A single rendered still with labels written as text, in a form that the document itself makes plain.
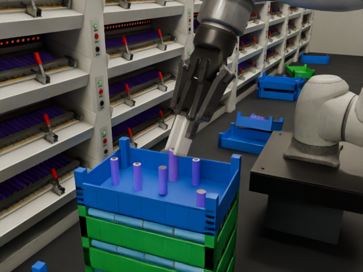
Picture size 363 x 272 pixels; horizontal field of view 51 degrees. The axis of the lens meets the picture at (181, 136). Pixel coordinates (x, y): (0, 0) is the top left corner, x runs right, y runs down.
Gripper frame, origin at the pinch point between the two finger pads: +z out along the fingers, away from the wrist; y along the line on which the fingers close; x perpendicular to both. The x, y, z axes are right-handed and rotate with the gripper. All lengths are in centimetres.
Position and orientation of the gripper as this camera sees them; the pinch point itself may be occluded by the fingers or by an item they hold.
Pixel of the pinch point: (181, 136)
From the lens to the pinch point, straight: 69.8
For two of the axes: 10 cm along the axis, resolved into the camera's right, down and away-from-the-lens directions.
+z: -3.3, 9.4, 0.9
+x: -7.1, -1.8, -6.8
